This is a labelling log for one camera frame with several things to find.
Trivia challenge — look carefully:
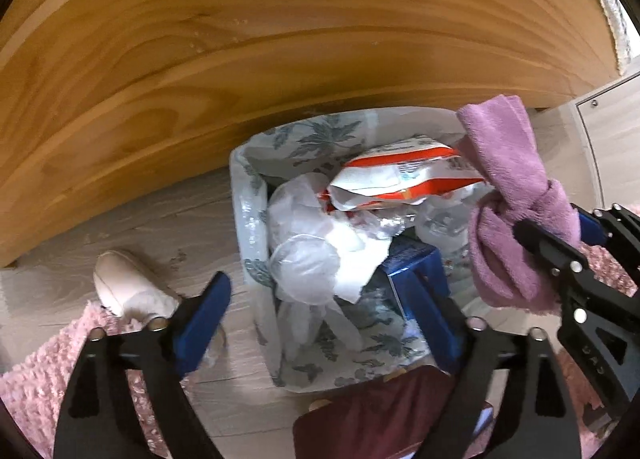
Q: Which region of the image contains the purple fleece cloth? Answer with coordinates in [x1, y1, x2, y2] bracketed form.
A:
[456, 95, 583, 316]

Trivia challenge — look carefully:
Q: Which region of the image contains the orange white snack bag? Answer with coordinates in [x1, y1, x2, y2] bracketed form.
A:
[327, 136, 488, 212]

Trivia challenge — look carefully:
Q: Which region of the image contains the dark red stool seat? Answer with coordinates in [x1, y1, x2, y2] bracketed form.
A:
[292, 364, 496, 459]

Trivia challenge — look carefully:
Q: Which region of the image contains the floral print waste bin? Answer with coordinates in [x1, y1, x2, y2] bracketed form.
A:
[230, 106, 501, 392]

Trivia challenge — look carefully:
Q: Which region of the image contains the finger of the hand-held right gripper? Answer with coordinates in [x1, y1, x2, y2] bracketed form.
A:
[572, 204, 640, 270]
[514, 218, 591, 292]

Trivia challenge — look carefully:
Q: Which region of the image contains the wooden bed frame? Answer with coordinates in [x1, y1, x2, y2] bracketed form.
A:
[0, 0, 626, 267]

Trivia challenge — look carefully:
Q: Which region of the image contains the trash bin with plastic liner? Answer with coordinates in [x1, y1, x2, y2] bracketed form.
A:
[231, 139, 281, 290]

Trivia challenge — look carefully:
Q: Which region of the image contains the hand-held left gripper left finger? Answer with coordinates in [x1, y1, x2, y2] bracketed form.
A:
[52, 270, 233, 459]

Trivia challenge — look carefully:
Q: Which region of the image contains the brown checkered blanket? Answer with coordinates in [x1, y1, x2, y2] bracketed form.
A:
[575, 0, 640, 62]

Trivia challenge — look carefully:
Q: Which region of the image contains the clear floral plastic container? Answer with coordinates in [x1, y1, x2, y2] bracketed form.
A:
[415, 186, 483, 270]

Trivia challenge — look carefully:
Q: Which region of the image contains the white shoe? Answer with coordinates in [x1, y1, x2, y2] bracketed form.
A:
[93, 249, 181, 322]

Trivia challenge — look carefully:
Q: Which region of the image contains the dark blue cardboard box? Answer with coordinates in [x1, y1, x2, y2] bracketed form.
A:
[382, 241, 451, 335]

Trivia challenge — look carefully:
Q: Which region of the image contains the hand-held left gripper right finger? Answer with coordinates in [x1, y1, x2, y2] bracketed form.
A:
[414, 273, 583, 459]

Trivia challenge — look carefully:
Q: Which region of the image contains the thin white plastic bag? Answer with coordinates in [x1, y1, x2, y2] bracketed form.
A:
[267, 172, 393, 305]

